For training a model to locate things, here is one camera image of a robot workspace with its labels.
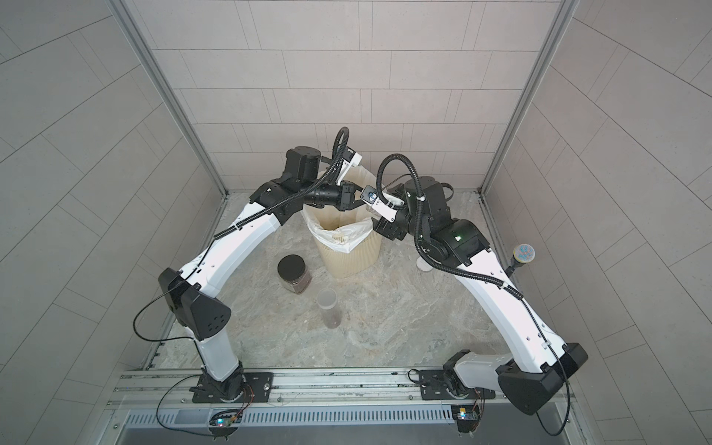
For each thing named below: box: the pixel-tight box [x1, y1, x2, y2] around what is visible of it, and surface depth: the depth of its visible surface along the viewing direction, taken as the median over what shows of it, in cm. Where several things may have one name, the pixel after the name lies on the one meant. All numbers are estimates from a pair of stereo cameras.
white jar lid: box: [416, 255, 434, 272], surface depth 96 cm
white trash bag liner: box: [301, 206, 376, 255], surface depth 72 cm
